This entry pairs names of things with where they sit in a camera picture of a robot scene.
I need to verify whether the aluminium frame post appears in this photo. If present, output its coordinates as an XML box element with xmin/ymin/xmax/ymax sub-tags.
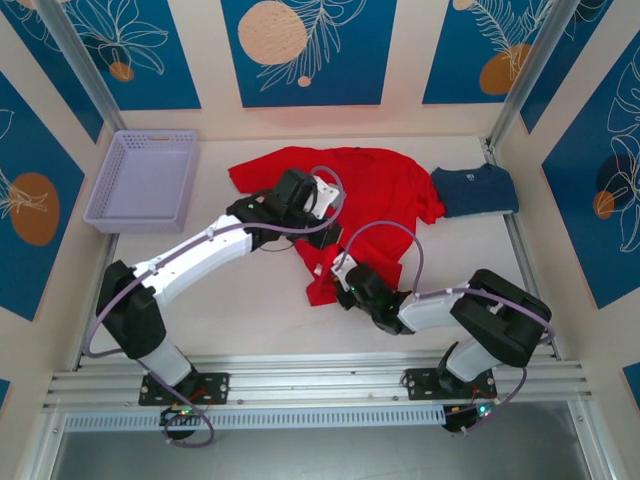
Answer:
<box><xmin>487</xmin><ymin>0</ymin><xmax>576</xmax><ymax>151</ymax></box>
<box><xmin>37</xmin><ymin>0</ymin><xmax>127</xmax><ymax>132</ymax></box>

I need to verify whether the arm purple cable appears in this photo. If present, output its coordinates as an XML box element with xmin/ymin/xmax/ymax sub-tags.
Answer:
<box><xmin>82</xmin><ymin>166</ymin><xmax>347</xmax><ymax>449</ymax></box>
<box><xmin>342</xmin><ymin>220</ymin><xmax>555</xmax><ymax>436</ymax></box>

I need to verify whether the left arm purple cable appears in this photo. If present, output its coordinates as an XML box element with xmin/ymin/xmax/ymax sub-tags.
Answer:
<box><xmin>82</xmin><ymin>166</ymin><xmax>347</xmax><ymax>449</ymax></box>

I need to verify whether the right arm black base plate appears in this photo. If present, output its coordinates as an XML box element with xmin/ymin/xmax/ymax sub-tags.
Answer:
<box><xmin>402</xmin><ymin>368</ymin><xmax>499</xmax><ymax>401</ymax></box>

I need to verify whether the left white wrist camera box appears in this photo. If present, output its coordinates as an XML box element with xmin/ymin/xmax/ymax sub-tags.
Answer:
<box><xmin>312</xmin><ymin>179</ymin><xmax>346</xmax><ymax>219</ymax></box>

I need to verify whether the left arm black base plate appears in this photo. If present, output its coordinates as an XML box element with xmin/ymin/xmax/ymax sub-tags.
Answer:
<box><xmin>138</xmin><ymin>372</ymin><xmax>231</xmax><ymax>406</ymax></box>

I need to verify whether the red t-shirt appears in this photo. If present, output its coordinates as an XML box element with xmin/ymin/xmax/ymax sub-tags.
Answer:
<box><xmin>228</xmin><ymin>145</ymin><xmax>447</xmax><ymax>308</ymax></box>

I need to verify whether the folded navy t-shirt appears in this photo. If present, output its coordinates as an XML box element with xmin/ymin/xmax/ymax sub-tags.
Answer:
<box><xmin>429</xmin><ymin>164</ymin><xmax>520</xmax><ymax>220</ymax></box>

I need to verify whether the aluminium mounting rail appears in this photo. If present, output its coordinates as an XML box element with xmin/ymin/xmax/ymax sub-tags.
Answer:
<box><xmin>42</xmin><ymin>352</ymin><xmax>594</xmax><ymax>411</ymax></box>

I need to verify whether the lavender plastic basket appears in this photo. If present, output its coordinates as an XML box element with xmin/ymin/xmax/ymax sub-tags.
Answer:
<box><xmin>82</xmin><ymin>129</ymin><xmax>201</xmax><ymax>236</ymax></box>

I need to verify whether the grey slotted cable duct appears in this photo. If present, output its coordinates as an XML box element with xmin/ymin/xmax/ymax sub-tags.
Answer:
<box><xmin>63</xmin><ymin>405</ymin><xmax>447</xmax><ymax>432</ymax></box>

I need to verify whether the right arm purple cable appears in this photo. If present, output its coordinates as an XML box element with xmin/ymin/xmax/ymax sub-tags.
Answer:
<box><xmin>342</xmin><ymin>220</ymin><xmax>555</xmax><ymax>436</ymax></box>

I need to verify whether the blue floral wall panel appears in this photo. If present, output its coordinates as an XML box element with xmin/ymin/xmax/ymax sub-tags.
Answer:
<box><xmin>0</xmin><ymin>69</ymin><xmax>86</xmax><ymax>322</ymax></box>
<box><xmin>542</xmin><ymin>44</ymin><xmax>640</xmax><ymax>310</ymax></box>
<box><xmin>422</xmin><ymin>0</ymin><xmax>556</xmax><ymax>105</ymax></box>
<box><xmin>64</xmin><ymin>0</ymin><xmax>203</xmax><ymax>111</ymax></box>
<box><xmin>221</xmin><ymin>0</ymin><xmax>398</xmax><ymax>108</ymax></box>

